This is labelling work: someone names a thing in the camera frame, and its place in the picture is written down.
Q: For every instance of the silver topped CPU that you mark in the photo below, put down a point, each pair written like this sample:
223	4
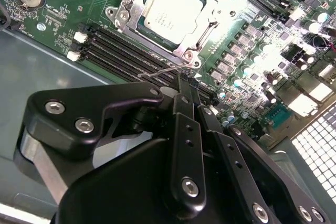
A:
173	11

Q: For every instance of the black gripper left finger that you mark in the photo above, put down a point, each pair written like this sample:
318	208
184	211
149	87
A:
78	106

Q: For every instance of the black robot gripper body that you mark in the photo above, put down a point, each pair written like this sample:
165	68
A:
118	190

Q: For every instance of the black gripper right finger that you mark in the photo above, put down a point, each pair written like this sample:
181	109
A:
225	153

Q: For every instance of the metal socket cover frame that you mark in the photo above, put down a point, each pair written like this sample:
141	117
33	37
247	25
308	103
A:
152	41

